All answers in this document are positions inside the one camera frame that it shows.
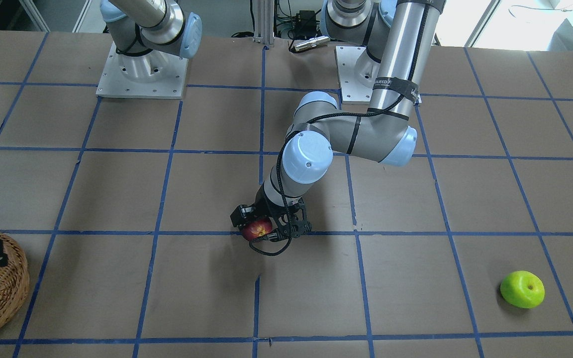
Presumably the red yellow apple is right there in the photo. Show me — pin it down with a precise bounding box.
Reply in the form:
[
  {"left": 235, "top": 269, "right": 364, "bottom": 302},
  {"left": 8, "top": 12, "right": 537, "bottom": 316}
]
[{"left": 241, "top": 217, "right": 274, "bottom": 242}]

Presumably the aluminium frame post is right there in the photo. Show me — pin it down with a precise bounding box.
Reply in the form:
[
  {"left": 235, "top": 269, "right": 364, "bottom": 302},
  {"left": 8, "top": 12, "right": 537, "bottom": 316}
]
[{"left": 251, "top": 0, "right": 276, "bottom": 49}]

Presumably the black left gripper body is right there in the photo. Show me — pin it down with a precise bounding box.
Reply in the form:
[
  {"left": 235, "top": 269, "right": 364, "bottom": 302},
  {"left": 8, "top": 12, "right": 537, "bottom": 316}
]
[{"left": 254, "top": 196, "right": 312, "bottom": 240}]

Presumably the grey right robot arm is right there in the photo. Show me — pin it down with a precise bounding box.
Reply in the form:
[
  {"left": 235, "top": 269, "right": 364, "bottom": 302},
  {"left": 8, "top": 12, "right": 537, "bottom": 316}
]
[{"left": 0, "top": 0, "right": 202, "bottom": 267}]

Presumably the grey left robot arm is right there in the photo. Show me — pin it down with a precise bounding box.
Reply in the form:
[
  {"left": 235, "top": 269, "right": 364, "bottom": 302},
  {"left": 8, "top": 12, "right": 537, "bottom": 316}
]
[{"left": 230, "top": 0, "right": 446, "bottom": 243}]

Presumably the green apple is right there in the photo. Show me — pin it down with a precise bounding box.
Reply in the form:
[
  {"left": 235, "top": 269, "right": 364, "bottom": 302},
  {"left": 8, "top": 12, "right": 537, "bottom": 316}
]
[{"left": 499, "top": 270, "right": 546, "bottom": 309}]

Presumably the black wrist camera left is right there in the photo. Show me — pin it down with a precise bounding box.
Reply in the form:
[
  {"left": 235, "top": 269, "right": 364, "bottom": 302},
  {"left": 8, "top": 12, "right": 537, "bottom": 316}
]
[{"left": 230, "top": 204, "right": 257, "bottom": 229}]

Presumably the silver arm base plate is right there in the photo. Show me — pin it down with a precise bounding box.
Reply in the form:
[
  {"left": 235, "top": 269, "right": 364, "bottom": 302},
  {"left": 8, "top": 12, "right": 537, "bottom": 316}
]
[
  {"left": 335, "top": 46, "right": 422, "bottom": 106},
  {"left": 95, "top": 43, "right": 189, "bottom": 100}
]

